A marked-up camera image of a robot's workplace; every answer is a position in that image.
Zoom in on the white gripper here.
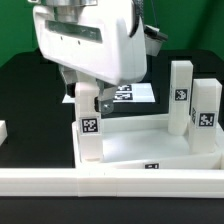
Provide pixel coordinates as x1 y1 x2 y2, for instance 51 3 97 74
33 0 147 115

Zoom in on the white desk top panel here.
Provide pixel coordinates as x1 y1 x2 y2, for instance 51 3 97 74
72 114 224 170

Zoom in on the fiducial marker sheet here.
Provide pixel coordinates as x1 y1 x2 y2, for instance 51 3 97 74
62 82 155 103

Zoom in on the white block left edge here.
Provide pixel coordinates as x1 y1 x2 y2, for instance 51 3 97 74
0 120 8 146

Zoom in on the long white front barrier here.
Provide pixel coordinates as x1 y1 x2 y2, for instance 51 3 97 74
0 169 224 198

